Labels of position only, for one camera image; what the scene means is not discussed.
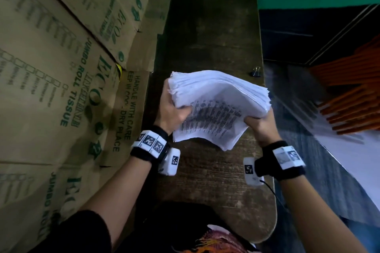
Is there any right wrist camera band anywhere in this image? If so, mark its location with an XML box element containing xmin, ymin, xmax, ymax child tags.
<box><xmin>243</xmin><ymin>141</ymin><xmax>306</xmax><ymax>187</ymax></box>

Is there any large printed cardboard box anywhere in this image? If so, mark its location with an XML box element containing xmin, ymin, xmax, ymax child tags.
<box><xmin>0</xmin><ymin>0</ymin><xmax>122</xmax><ymax>253</ymax></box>

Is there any left wrist camera band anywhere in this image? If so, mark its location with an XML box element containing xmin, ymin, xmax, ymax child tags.
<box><xmin>130</xmin><ymin>125</ymin><xmax>181</xmax><ymax>177</ymax></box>

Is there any person's right forearm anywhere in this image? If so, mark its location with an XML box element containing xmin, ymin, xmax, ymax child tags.
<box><xmin>279</xmin><ymin>170</ymin><xmax>369</xmax><ymax>253</ymax></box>

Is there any person's right hand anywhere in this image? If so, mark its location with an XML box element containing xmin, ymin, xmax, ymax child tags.
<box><xmin>244</xmin><ymin>108</ymin><xmax>282</xmax><ymax>148</ymax></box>

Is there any person's left forearm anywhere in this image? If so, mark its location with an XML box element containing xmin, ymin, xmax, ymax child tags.
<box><xmin>80</xmin><ymin>156</ymin><xmax>152</xmax><ymax>247</ymax></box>

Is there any person's left hand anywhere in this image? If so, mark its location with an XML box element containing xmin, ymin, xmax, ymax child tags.
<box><xmin>154</xmin><ymin>79</ymin><xmax>193</xmax><ymax>136</ymax></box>

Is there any person's black printed shirt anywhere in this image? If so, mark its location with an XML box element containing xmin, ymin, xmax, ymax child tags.
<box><xmin>28</xmin><ymin>201</ymin><xmax>262</xmax><ymax>253</ymax></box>

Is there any black cable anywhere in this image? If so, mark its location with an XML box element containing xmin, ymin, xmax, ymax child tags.
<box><xmin>259</xmin><ymin>179</ymin><xmax>288</xmax><ymax>212</ymax></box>

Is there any small printed cardboard box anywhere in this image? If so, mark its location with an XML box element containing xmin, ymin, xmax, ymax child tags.
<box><xmin>99</xmin><ymin>70</ymin><xmax>150</xmax><ymax>169</ymax></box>

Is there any stack of printed white papers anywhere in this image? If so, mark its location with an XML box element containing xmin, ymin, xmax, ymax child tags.
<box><xmin>168</xmin><ymin>70</ymin><xmax>272</xmax><ymax>151</ymax></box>

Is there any stack of orange folders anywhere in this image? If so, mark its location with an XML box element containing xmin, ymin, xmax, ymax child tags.
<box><xmin>307</xmin><ymin>35</ymin><xmax>380</xmax><ymax>135</ymax></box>

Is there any white board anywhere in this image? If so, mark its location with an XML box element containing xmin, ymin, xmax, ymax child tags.
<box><xmin>307</xmin><ymin>127</ymin><xmax>380</xmax><ymax>212</ymax></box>

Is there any wrist camera band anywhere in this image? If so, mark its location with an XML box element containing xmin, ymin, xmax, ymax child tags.
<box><xmin>130</xmin><ymin>125</ymin><xmax>181</xmax><ymax>177</ymax></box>
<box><xmin>243</xmin><ymin>141</ymin><xmax>306</xmax><ymax>187</ymax></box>

